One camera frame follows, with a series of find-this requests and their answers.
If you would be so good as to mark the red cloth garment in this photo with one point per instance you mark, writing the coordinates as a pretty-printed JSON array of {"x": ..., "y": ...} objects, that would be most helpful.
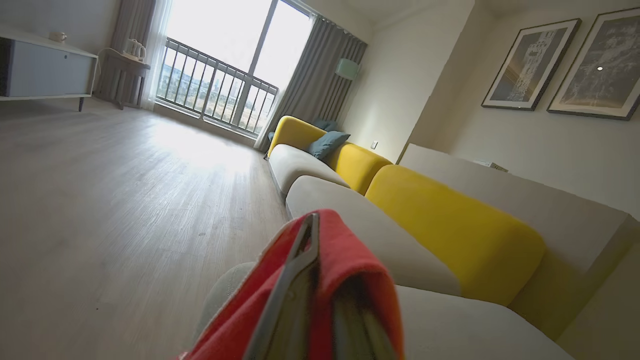
[{"x": 345, "y": 250}]

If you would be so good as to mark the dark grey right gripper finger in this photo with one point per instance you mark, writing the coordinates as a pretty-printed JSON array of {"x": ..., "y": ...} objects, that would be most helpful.
[{"x": 360, "y": 325}]

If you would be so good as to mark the white electric kettle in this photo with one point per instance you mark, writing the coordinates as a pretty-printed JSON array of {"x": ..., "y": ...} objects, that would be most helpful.
[{"x": 134, "y": 50}]

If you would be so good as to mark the small white box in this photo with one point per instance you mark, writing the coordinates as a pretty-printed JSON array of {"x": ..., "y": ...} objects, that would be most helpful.
[{"x": 491, "y": 165}]

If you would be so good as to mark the white ceramic mug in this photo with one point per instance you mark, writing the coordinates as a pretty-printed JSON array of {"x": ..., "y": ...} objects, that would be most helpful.
[{"x": 57, "y": 37}]

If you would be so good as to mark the dark wooden side table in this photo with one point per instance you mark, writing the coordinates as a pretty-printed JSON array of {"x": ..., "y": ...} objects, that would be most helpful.
[{"x": 122, "y": 75}]

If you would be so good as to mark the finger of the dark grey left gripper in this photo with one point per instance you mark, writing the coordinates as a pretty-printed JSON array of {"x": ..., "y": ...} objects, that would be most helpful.
[{"x": 290, "y": 300}]

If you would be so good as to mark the yellow armrest sofa section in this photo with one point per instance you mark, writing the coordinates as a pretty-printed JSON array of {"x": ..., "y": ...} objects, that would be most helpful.
[{"x": 300, "y": 165}]

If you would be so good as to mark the white tv cabinet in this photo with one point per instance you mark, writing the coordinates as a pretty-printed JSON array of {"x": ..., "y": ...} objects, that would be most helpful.
[{"x": 45, "y": 70}]

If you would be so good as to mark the grey metal balcony railing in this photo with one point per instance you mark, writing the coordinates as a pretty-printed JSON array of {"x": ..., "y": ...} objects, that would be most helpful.
[{"x": 215, "y": 87}]

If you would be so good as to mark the black framed wall picture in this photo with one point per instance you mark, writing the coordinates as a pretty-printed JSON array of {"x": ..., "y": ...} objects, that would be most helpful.
[
  {"x": 530, "y": 65},
  {"x": 600, "y": 65}
]

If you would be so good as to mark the yellow and grey sofa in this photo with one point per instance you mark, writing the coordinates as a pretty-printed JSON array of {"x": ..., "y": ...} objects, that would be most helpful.
[{"x": 450, "y": 230}]

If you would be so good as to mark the teal throw pillow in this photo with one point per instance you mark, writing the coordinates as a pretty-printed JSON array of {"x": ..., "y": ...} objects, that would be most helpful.
[{"x": 326, "y": 144}]

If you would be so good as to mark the large glass balcony window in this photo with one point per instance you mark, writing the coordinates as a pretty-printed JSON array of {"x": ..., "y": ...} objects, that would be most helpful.
[{"x": 225, "y": 45}]

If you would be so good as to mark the white sheer curtain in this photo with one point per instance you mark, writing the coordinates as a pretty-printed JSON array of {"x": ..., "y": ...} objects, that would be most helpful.
[{"x": 156, "y": 55}]

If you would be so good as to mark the floor lamp with teal shade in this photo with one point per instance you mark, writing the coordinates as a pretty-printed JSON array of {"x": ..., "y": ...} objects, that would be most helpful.
[{"x": 347, "y": 69}]

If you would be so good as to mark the grey window curtain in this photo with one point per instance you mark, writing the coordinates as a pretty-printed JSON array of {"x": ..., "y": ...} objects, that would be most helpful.
[
  {"x": 127, "y": 30},
  {"x": 312, "y": 85}
]

